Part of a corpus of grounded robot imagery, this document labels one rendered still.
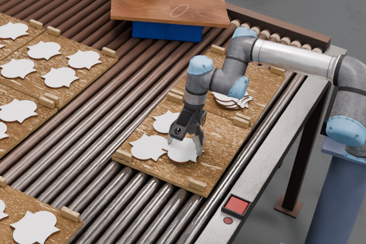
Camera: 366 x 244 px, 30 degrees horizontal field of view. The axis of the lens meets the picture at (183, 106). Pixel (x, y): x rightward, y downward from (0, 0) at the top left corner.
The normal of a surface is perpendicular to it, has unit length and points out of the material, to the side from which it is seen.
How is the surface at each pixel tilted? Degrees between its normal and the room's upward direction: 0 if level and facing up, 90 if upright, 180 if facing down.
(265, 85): 0
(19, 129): 0
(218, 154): 0
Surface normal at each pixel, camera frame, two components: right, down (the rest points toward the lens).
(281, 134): 0.11, -0.80
